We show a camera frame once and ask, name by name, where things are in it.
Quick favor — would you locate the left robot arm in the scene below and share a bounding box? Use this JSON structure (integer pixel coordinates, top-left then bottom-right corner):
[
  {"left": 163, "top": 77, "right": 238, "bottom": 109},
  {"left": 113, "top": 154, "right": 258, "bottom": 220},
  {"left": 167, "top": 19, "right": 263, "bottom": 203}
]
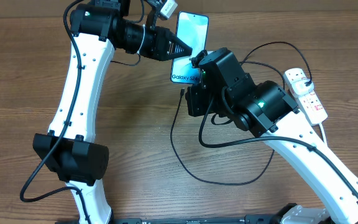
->
[{"left": 33, "top": 0, "right": 192, "bottom": 223}]

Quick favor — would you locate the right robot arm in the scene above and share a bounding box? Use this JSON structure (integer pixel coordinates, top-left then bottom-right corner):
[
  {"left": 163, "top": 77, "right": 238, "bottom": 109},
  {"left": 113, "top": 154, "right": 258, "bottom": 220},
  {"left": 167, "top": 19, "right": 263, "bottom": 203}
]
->
[{"left": 186, "top": 47, "right": 358, "bottom": 223}]

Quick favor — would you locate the white charger plug adapter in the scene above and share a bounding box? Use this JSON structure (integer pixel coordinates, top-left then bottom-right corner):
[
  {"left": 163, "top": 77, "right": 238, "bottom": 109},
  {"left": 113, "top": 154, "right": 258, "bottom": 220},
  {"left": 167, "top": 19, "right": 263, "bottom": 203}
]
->
[{"left": 291, "top": 80, "right": 314, "bottom": 98}]

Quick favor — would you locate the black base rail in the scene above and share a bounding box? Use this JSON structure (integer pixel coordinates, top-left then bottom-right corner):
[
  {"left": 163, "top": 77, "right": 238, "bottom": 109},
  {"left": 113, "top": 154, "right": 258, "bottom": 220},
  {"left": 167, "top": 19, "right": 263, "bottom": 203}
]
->
[{"left": 54, "top": 203, "right": 332, "bottom": 224}]

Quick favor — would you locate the black USB charging cable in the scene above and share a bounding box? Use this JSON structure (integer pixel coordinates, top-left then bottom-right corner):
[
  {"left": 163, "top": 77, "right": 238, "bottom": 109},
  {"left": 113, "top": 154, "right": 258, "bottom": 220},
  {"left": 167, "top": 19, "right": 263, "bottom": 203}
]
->
[{"left": 170, "top": 41, "right": 313, "bottom": 187}]

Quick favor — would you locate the white power strip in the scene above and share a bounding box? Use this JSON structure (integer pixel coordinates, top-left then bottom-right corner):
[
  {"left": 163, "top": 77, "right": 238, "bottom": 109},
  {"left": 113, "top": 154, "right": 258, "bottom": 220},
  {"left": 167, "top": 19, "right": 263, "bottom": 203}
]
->
[{"left": 284, "top": 68, "right": 328, "bottom": 126}]

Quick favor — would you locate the blue Samsung Galaxy smartphone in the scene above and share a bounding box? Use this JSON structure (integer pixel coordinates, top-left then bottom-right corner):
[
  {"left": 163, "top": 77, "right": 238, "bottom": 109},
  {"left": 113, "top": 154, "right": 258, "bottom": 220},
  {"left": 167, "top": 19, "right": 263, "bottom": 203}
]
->
[{"left": 170, "top": 11, "right": 209, "bottom": 84}]

